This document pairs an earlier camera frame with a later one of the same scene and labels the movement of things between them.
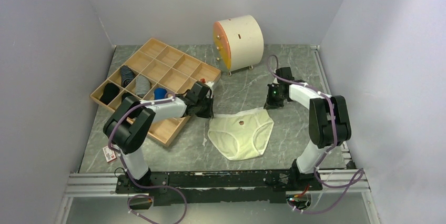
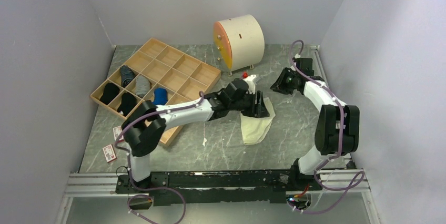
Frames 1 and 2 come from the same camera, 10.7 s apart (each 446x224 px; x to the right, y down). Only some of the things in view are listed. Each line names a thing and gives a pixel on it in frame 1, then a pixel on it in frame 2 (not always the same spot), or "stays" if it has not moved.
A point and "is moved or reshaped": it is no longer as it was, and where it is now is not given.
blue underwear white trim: [160, 93] stays
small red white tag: [109, 154] stays
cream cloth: [241, 135] is moved or reshaped
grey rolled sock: [142, 85] stays
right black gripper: [270, 103] to [278, 85]
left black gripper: [208, 114] to [259, 110]
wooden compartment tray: [156, 71] stays
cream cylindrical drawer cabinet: [239, 42] stays
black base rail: [218, 187] stays
